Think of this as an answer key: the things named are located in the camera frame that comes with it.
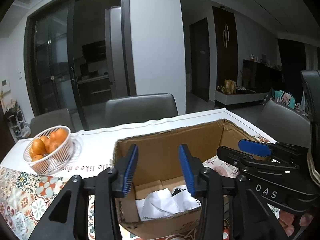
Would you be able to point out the colourful fabric on sofa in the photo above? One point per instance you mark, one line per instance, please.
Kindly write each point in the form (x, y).
(288, 100)

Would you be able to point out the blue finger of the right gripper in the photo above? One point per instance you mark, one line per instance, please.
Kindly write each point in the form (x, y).
(242, 160)
(261, 149)

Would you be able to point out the grey floral fabric pouch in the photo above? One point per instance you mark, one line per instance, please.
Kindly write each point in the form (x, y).
(221, 167)

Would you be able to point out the patterned tile table runner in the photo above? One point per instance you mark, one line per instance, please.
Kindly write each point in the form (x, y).
(26, 196)

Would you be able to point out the white basket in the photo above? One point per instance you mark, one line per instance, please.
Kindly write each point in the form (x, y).
(50, 163)

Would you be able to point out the grey dining chair far-left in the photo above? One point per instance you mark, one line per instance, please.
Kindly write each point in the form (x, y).
(51, 119)

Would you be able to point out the low white tv cabinet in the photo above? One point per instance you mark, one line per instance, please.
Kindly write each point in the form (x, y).
(223, 100)

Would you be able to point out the dark glass sliding door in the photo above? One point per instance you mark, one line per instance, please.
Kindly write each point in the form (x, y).
(65, 59)

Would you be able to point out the grey dining chair right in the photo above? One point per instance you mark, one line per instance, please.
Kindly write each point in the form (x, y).
(284, 124)

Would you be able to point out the right hand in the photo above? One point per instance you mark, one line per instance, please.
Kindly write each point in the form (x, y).
(286, 220)

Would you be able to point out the white wall intercom panel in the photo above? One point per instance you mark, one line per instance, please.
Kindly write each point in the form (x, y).
(5, 86)

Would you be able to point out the cluttered shelf rack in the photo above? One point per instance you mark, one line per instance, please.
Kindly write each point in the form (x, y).
(18, 127)

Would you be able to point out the white zigzag-edged cloth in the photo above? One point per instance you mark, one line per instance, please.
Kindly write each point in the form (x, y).
(165, 203)

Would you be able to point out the silver refrigerator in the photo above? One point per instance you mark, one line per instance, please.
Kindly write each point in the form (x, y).
(114, 52)

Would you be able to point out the brown cardboard box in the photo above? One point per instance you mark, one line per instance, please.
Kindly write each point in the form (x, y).
(159, 168)

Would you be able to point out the orange fruit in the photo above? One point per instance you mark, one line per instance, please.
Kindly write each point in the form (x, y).
(51, 145)
(37, 148)
(59, 135)

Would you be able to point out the grey dining chair far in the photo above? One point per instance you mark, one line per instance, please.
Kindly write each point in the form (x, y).
(140, 108)

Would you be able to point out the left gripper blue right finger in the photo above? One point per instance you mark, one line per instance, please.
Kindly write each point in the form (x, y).
(191, 169)

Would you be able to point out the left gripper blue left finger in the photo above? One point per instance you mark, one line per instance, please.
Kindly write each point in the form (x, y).
(125, 170)

